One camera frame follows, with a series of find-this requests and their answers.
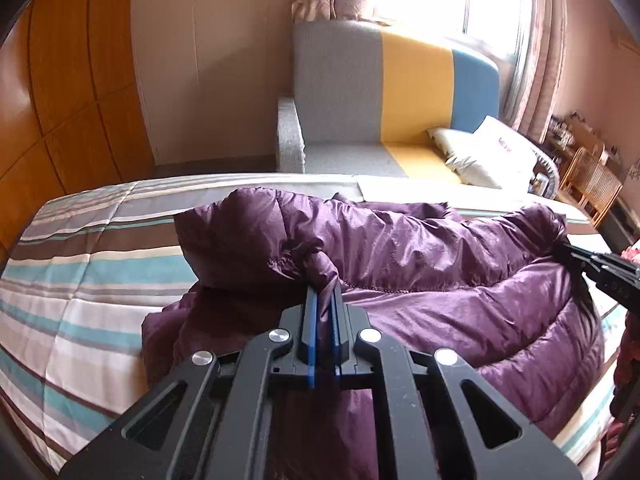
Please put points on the grey yellow blue sofa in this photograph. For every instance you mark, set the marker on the grey yellow blue sofa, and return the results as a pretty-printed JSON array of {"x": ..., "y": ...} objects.
[{"x": 340, "y": 110}]

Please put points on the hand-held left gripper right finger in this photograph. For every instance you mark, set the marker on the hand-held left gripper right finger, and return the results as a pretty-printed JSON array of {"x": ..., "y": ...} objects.
[{"x": 336, "y": 320}]

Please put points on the purple quilted down jacket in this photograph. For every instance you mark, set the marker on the purple quilted down jacket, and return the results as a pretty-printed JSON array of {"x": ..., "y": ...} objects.
[{"x": 425, "y": 270}]

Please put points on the large white pillow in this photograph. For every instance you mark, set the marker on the large white pillow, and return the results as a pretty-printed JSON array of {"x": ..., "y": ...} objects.
[{"x": 510, "y": 147}]

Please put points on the cluttered wooden desk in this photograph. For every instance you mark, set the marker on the cluttered wooden desk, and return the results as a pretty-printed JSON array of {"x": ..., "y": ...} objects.
[{"x": 575, "y": 132}]

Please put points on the striped bed quilt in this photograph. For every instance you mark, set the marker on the striped bed quilt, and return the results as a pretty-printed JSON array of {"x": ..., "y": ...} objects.
[{"x": 75, "y": 270}]

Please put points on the wooden wardrobe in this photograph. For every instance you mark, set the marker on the wooden wardrobe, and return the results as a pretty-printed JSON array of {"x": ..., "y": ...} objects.
[{"x": 65, "y": 85}]

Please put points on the rattan chair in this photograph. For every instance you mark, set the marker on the rattan chair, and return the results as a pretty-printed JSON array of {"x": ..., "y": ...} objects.
[{"x": 595, "y": 185}]

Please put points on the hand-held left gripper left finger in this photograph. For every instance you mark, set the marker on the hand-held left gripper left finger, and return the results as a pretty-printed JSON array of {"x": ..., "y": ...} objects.
[{"x": 312, "y": 320}]

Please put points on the small white pillow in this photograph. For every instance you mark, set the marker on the small white pillow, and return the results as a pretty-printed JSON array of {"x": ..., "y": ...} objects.
[{"x": 465, "y": 155}]

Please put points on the person's red patterned clothing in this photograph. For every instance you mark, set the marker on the person's red patterned clothing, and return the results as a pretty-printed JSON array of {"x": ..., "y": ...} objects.
[{"x": 629, "y": 360}]

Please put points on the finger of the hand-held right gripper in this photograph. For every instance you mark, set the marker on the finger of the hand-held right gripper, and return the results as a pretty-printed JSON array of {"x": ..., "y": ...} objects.
[
  {"x": 580, "y": 252},
  {"x": 585, "y": 267}
]

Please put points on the long patterned pink curtain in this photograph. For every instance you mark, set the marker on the long patterned pink curtain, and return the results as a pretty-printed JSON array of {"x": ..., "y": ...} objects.
[{"x": 542, "y": 50}]

